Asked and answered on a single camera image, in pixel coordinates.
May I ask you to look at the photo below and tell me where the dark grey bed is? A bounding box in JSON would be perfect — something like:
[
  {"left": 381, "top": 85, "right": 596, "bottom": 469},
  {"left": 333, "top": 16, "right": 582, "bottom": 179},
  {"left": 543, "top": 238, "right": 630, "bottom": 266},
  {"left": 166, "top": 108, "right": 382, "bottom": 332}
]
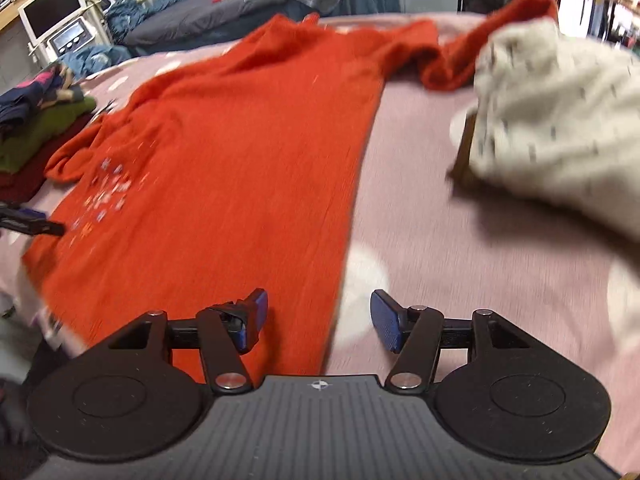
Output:
[{"left": 122, "top": 0, "right": 401, "bottom": 57}]

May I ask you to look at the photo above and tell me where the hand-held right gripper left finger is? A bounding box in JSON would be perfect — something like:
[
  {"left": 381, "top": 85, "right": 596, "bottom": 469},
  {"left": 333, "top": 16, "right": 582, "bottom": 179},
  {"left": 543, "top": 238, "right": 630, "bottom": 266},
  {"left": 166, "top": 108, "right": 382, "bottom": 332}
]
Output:
[{"left": 107, "top": 287, "right": 269, "bottom": 395}]

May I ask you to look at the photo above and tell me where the blue crumpled cloth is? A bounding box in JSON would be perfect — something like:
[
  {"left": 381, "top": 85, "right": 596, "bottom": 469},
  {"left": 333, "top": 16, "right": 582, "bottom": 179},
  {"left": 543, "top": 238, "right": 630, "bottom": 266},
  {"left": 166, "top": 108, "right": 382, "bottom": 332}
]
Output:
[{"left": 104, "top": 0, "right": 191, "bottom": 43}]

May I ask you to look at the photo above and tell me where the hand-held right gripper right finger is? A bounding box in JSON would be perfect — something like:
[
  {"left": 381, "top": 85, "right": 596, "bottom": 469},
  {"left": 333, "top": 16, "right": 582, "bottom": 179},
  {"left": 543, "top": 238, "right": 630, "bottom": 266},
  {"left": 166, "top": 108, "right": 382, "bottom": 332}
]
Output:
[{"left": 370, "top": 289, "right": 533, "bottom": 395}]

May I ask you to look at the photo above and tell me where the orange knit sweater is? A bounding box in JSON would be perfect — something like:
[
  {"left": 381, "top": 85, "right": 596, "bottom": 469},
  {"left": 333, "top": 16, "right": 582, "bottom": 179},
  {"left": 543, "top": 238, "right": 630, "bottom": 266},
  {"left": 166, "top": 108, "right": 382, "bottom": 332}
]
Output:
[{"left": 22, "top": 0, "right": 561, "bottom": 386}]

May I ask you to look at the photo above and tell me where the cream speckled garment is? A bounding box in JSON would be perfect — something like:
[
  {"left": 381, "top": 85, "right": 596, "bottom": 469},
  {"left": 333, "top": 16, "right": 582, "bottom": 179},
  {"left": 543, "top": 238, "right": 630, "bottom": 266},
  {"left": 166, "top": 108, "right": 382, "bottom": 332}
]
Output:
[{"left": 450, "top": 20, "right": 640, "bottom": 256}]

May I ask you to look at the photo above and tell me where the denim cloth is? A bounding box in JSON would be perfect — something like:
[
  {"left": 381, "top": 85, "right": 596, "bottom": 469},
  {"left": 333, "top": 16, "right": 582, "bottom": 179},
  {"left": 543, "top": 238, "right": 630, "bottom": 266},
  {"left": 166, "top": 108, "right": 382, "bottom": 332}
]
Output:
[{"left": 59, "top": 44, "right": 132, "bottom": 80}]

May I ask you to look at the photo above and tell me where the navy patterned folded garment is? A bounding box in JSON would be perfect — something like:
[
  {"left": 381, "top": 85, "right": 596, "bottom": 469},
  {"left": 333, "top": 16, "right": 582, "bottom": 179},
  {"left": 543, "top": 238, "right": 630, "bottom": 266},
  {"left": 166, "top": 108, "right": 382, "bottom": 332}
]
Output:
[{"left": 0, "top": 66, "right": 86, "bottom": 133}]

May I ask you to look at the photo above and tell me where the dark red folded garment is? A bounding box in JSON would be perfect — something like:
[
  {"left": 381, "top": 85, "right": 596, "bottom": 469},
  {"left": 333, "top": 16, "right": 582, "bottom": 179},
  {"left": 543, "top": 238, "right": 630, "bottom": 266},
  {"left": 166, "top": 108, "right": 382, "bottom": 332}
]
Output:
[{"left": 0, "top": 112, "right": 96, "bottom": 205}]

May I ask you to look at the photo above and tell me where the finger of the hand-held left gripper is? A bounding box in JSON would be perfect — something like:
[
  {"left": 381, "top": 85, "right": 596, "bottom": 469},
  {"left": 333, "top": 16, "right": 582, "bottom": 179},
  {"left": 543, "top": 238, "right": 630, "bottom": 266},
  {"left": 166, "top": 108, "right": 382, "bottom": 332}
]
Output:
[{"left": 0, "top": 201, "right": 66, "bottom": 237}]

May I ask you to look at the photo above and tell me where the pink printed blanket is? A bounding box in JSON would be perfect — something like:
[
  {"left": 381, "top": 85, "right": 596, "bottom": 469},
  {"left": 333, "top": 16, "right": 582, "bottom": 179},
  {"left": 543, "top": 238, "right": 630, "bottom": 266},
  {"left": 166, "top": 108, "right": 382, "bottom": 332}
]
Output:
[{"left": 0, "top": 10, "right": 640, "bottom": 476}]

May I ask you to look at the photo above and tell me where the white monitor machine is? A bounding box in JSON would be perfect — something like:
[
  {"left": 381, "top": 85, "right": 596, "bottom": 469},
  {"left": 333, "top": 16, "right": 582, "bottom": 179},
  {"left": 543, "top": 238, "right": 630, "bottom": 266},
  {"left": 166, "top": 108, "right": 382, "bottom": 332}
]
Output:
[{"left": 18, "top": 0, "right": 108, "bottom": 63}]

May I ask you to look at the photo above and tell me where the green folded garment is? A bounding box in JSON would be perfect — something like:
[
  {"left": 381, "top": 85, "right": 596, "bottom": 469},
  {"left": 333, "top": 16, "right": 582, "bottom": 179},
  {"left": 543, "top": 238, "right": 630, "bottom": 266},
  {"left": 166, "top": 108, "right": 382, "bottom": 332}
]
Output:
[{"left": 0, "top": 96, "right": 97, "bottom": 173}]

